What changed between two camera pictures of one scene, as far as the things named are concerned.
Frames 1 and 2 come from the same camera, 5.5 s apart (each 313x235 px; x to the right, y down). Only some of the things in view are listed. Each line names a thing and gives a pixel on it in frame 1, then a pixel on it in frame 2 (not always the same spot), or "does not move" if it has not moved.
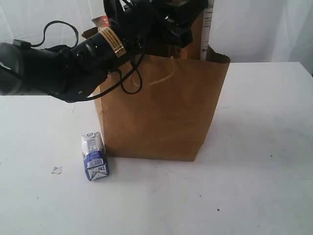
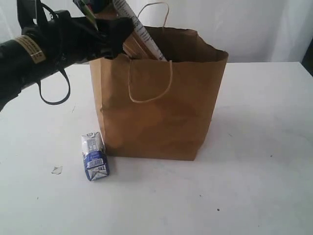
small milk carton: x=95 y=156 does not move
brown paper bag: x=162 y=107 does not move
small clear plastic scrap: x=57 y=170 does not move
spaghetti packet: x=207 y=15 → x=96 y=10
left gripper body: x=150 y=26 → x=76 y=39
